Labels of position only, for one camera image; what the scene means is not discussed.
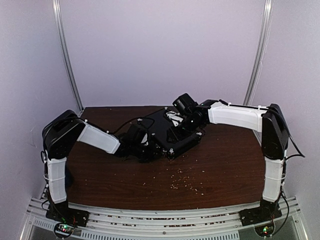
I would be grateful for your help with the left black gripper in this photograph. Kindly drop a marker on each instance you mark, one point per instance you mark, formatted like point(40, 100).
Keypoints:
point(153, 148)

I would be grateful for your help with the black poker set case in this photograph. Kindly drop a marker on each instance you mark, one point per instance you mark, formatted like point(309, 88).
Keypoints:
point(165, 135)

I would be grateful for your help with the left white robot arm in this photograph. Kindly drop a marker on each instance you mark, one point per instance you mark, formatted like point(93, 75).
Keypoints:
point(60, 136)

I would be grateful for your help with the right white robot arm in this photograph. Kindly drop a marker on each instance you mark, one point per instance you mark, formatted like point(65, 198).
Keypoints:
point(269, 121)

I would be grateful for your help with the dark blue mug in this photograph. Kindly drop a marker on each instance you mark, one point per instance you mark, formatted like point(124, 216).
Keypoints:
point(69, 179)

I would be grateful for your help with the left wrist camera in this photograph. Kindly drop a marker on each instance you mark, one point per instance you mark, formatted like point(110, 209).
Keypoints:
point(137, 135)

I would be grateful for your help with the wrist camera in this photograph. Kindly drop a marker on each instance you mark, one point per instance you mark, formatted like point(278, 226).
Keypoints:
point(137, 135)
point(185, 104)

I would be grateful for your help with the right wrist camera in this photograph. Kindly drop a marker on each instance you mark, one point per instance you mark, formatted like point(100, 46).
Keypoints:
point(185, 104)

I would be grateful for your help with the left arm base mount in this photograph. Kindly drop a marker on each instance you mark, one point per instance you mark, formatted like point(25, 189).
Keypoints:
point(61, 212)

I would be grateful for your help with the front aluminium rail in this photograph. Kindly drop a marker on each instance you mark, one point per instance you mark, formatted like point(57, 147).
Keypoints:
point(220, 223)

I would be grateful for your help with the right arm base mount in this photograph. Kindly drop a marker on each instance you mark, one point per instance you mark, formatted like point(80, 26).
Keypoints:
point(266, 211)

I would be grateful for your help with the right aluminium frame post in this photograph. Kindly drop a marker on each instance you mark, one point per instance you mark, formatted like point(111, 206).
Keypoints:
point(260, 51)

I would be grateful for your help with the aluminium frame post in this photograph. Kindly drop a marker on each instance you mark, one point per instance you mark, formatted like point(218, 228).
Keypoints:
point(65, 53)
point(260, 51)

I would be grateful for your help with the left aluminium frame post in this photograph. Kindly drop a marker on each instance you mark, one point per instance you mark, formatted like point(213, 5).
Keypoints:
point(65, 53)

